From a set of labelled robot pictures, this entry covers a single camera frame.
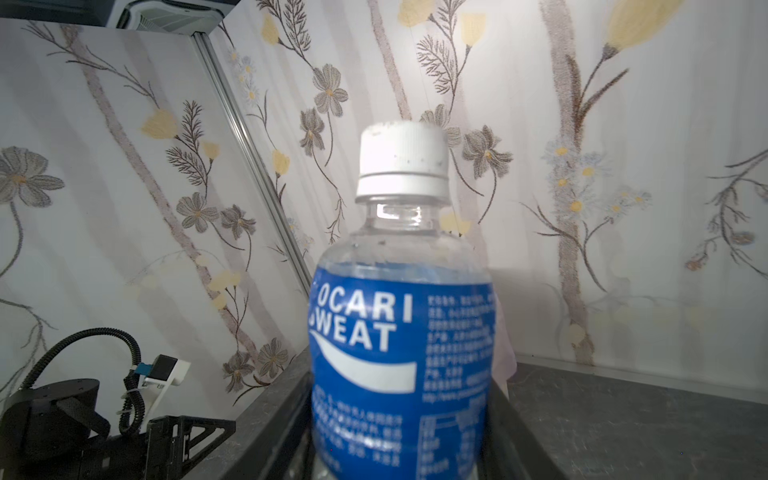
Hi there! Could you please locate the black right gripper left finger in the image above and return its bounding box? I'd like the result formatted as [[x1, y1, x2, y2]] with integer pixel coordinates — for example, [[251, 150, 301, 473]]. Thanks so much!
[[185, 353, 310, 479]]

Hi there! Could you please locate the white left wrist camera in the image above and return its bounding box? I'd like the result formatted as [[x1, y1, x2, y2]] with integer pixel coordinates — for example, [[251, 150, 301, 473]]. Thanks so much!
[[123, 354, 191, 427]]

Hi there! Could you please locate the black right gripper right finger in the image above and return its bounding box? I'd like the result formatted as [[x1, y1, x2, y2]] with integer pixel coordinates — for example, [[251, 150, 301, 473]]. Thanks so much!
[[479, 381, 567, 480]]

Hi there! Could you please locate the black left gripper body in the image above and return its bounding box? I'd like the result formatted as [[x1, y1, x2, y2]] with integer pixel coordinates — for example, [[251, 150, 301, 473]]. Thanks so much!
[[74, 434, 148, 480]]

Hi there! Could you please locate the Pocari Sweat bottle white cap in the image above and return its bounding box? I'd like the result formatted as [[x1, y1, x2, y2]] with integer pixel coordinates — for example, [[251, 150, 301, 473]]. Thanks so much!
[[308, 121, 496, 479]]

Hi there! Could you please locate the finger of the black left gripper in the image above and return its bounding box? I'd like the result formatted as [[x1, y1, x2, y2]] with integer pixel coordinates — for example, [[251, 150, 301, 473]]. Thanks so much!
[[144, 416, 236, 480]]

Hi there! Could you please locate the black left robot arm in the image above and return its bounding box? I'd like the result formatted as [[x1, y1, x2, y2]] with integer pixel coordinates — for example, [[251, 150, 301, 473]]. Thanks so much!
[[1, 327, 236, 479]]

